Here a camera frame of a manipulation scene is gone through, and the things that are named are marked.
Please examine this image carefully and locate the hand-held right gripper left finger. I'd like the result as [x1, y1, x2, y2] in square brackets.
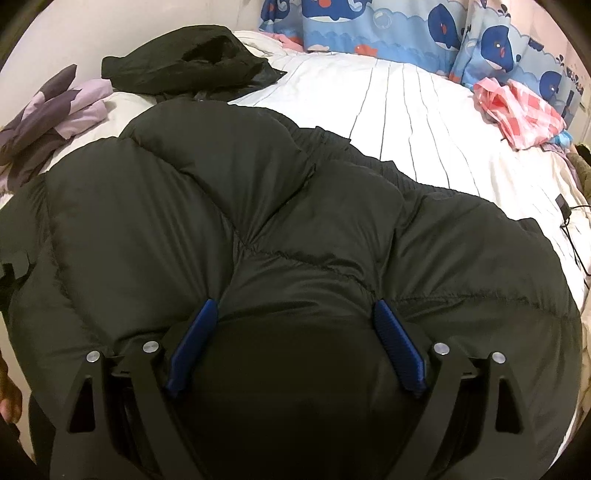
[48, 298, 219, 480]

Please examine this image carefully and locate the plain pink cloth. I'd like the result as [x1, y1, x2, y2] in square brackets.
[270, 33, 306, 51]

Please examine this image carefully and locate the white striped bed sheet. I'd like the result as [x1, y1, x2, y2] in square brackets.
[0, 30, 591, 437]

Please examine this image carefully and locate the person's left forearm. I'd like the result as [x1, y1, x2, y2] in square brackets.
[0, 359, 23, 424]

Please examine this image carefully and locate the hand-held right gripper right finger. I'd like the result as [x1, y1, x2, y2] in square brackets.
[373, 299, 546, 480]

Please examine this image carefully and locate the pink checked cloth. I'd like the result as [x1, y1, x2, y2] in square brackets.
[473, 76, 568, 151]

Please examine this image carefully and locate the purple patterned cloth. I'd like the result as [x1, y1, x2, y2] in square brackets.
[0, 64, 114, 191]

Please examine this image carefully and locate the black puffer jacket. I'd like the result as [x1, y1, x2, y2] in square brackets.
[0, 25, 585, 480]

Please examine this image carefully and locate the olive cloth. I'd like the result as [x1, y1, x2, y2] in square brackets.
[566, 143, 591, 186]

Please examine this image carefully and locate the black cable with adapter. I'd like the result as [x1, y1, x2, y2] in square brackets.
[553, 194, 591, 278]

